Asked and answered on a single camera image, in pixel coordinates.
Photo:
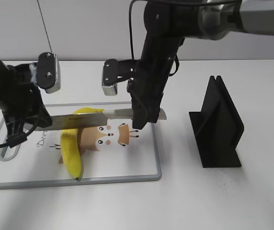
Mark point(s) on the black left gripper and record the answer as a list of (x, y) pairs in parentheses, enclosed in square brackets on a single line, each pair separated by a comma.
[(19, 94)]

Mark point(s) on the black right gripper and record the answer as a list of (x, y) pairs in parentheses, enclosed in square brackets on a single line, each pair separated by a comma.
[(152, 70)]

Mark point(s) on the white-handled kitchen knife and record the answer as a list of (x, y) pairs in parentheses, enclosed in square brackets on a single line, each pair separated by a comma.
[(83, 120)]

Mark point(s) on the yellow plastic banana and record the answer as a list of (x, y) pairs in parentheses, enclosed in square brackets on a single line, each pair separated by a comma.
[(74, 142)]

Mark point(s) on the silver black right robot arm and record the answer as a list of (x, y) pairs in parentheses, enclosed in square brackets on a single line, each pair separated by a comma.
[(168, 23)]

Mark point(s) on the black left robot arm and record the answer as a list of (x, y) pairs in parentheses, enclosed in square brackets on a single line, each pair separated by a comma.
[(20, 97)]

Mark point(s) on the white deer cutting board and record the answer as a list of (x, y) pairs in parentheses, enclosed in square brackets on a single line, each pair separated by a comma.
[(124, 154)]

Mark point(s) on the black knife stand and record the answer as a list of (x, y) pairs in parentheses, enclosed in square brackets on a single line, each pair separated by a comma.
[(217, 127)]

